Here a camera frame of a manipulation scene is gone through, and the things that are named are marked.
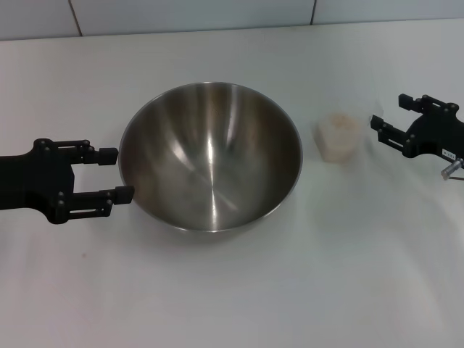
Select silver right cable connector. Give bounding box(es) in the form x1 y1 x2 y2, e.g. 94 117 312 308
439 159 464 180

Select white rice grains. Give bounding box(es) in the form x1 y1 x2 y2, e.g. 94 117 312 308
318 112 363 162

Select clear plastic measuring cup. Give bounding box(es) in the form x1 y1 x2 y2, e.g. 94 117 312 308
313 97 378 164

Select stainless steel mixing bowl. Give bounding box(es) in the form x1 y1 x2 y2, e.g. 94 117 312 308
118 81 304 241

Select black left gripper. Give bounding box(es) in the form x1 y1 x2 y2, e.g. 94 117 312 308
0 138 136 225

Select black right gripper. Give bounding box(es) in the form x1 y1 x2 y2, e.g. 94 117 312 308
370 93 464 160

